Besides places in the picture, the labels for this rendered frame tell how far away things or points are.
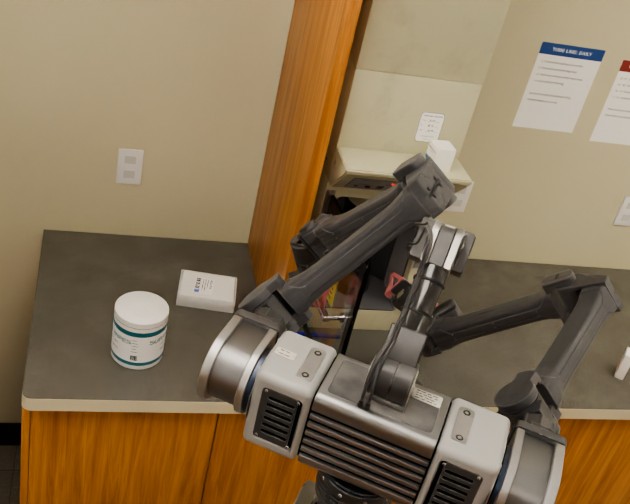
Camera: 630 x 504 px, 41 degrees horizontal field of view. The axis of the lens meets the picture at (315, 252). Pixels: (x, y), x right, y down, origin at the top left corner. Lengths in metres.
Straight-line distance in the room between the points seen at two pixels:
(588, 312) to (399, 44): 0.74
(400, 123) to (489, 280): 0.90
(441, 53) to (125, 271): 1.08
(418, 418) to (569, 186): 1.72
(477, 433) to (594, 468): 1.43
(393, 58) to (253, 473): 1.15
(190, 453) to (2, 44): 1.16
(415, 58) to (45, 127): 1.06
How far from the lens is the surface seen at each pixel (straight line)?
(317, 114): 1.97
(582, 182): 2.96
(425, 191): 1.50
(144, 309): 2.12
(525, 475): 1.37
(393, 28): 1.99
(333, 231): 1.79
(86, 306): 2.35
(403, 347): 1.32
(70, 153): 2.53
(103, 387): 2.12
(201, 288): 2.39
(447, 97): 2.10
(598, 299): 1.77
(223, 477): 2.37
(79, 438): 2.23
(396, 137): 2.11
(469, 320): 1.96
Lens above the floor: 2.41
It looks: 33 degrees down
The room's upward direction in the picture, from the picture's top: 14 degrees clockwise
